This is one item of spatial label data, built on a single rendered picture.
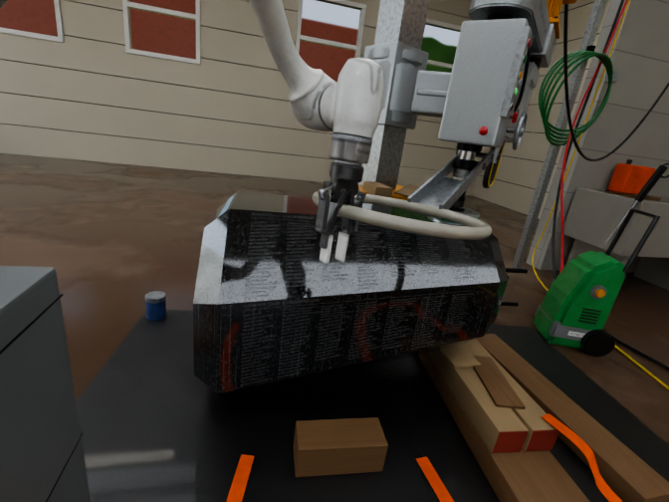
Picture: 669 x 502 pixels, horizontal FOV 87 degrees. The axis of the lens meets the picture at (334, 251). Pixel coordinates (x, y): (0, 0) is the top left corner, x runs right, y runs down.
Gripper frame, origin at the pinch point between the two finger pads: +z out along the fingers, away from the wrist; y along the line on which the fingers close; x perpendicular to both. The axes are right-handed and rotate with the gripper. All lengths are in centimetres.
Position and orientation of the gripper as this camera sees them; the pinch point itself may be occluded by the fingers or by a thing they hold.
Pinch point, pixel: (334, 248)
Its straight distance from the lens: 84.6
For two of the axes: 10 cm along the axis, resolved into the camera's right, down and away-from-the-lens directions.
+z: -1.6, 9.5, 2.7
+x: -6.6, -3.0, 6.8
